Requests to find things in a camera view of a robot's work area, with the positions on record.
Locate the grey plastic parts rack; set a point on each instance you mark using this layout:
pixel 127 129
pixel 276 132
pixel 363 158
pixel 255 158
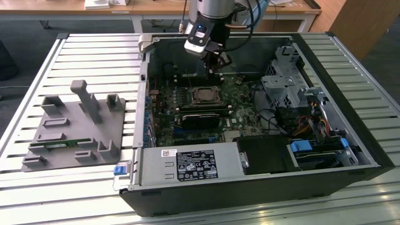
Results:
pixel 103 131

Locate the green motherboard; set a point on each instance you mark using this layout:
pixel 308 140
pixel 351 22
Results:
pixel 247 112

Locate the blue plastic clip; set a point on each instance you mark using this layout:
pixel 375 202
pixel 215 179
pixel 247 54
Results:
pixel 344 143

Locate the wooden desk white frame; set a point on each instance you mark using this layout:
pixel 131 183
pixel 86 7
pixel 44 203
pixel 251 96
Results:
pixel 47 10

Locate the silver perforated drive cage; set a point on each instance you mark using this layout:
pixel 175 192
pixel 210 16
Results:
pixel 282 89

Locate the white cardboard box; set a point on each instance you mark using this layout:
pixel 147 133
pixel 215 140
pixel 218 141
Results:
pixel 96 4

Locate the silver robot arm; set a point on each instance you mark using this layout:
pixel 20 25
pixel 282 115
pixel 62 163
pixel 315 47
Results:
pixel 215 7

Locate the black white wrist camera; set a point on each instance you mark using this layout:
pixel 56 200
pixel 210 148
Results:
pixel 198 39

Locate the green RAM stick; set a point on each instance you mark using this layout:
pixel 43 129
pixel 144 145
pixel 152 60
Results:
pixel 78 142

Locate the blue case latch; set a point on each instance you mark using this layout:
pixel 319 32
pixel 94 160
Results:
pixel 122 170

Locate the black silver PC case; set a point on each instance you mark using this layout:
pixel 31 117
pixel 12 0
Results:
pixel 219 201

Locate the pale blue teach pendant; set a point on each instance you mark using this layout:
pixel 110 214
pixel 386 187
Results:
pixel 264 11

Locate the wooden cabinet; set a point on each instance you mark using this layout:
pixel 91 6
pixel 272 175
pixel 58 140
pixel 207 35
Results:
pixel 366 23

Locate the black expansion slot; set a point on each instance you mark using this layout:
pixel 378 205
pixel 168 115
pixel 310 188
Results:
pixel 194 140

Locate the white box dark print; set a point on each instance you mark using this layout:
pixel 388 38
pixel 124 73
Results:
pixel 119 2

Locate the black flat desk item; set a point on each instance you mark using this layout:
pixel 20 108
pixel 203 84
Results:
pixel 312 4

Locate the blue disk carrier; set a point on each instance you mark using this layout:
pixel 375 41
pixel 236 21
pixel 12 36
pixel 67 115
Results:
pixel 300 146

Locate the black graphics card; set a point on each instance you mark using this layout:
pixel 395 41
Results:
pixel 200 123

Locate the silver green CPU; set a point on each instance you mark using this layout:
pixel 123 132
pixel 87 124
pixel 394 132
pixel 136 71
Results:
pixel 207 94

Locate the silver chipset heatsink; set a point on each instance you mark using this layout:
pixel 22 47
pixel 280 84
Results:
pixel 234 136

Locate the silver power supply unit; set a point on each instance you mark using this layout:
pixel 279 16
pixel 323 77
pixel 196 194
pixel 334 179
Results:
pixel 150 164

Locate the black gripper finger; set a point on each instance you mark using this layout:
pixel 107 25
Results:
pixel 226 62
pixel 212 65

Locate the silver coin battery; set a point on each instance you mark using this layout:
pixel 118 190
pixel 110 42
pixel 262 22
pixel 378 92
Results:
pixel 239 80

